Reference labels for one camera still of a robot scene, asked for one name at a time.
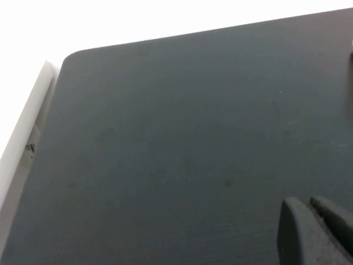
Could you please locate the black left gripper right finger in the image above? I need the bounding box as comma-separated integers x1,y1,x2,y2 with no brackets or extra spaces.
309,195,353,249

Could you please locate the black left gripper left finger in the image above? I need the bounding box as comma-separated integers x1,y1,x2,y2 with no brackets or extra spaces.
277,196,353,265

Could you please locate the white side panel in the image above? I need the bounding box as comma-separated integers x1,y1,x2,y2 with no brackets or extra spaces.
0,59,56,221

